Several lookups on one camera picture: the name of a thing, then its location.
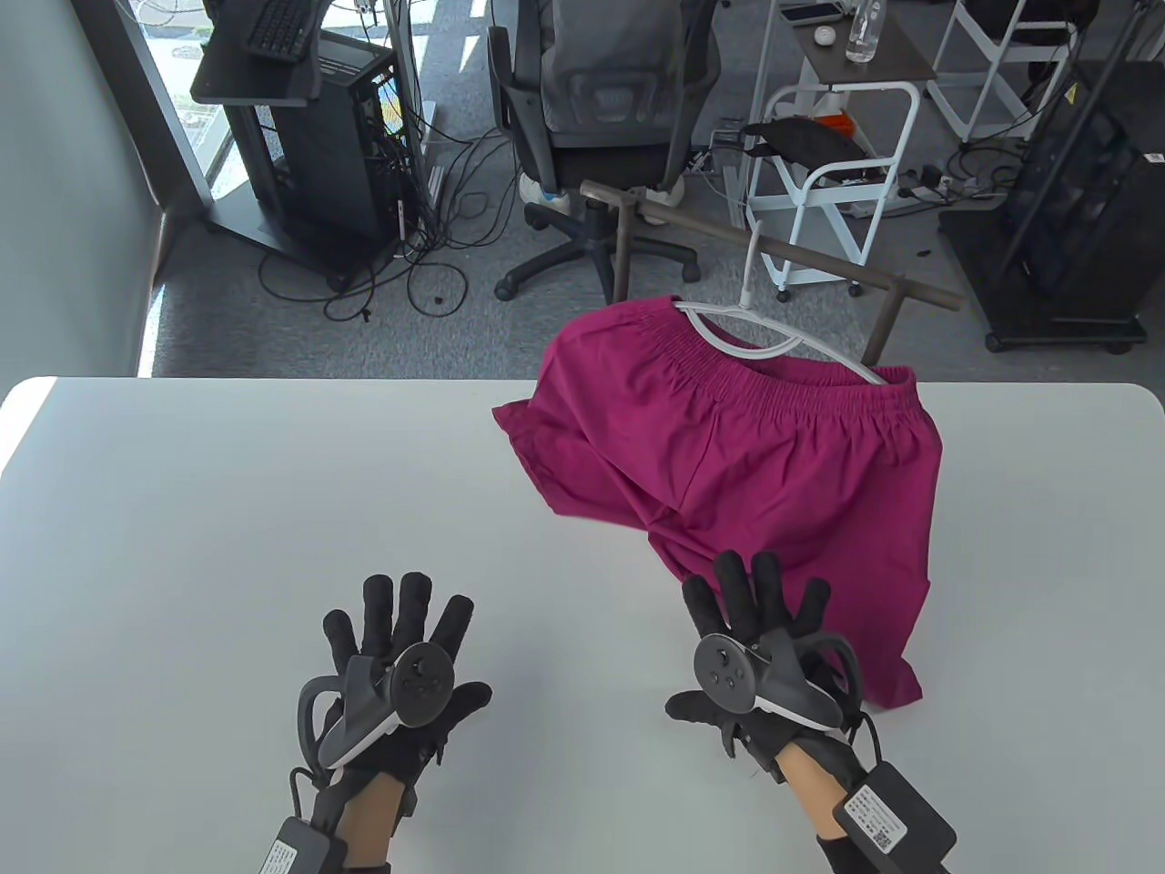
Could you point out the person's right hand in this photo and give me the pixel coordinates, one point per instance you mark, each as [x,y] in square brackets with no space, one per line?
[755,592]

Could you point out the person's left hand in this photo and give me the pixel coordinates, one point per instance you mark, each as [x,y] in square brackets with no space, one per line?
[410,610]

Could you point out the magenta shorts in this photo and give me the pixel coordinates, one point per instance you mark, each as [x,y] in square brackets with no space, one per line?
[728,455]

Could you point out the grey plastic hanger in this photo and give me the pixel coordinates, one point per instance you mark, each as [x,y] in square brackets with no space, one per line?
[745,291]

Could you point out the person's right forearm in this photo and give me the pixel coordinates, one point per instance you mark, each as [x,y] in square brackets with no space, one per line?
[810,792]

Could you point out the person's left forearm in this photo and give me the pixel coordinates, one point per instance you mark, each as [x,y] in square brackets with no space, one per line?
[373,828]

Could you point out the grey tracking controller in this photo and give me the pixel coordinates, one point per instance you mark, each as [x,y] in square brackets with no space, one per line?
[419,683]
[724,674]

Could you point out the black labelled sensor box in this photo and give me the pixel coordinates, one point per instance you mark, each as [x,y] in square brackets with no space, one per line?
[892,815]
[296,851]

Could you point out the dark wooden hanging rack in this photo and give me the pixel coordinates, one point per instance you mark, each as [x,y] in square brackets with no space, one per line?
[919,289]

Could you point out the white rolling cart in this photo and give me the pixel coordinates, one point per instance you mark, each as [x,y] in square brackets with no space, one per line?
[799,191]

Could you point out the white power strip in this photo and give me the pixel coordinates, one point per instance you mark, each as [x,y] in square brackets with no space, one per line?
[937,187]

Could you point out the black bag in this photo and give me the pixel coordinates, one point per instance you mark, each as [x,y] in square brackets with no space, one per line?
[810,141]

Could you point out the black mesh office chair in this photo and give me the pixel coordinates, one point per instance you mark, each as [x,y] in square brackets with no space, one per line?
[592,159]

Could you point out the orange box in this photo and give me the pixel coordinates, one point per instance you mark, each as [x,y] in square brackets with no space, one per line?
[835,123]

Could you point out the black computer tower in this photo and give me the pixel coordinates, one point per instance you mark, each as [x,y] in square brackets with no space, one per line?
[337,137]

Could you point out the black wheeled equipment rack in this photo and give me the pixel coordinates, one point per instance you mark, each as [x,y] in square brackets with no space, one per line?
[1074,228]

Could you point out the black monitor stand cart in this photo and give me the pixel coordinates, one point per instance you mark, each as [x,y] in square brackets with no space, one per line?
[255,86]

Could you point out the brown side table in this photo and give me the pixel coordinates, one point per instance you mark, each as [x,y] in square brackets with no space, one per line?
[901,64]

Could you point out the small white round device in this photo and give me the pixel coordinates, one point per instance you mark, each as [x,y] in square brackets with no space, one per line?
[825,35]

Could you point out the clear water bottle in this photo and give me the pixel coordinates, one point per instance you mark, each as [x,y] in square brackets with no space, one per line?
[865,36]

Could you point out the flat smartphone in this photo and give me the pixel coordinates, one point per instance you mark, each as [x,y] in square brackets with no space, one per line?
[810,13]

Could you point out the black keyboard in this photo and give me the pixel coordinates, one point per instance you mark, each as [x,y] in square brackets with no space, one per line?
[282,27]

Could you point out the white metal frame cart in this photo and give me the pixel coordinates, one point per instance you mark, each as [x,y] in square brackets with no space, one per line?
[1028,52]

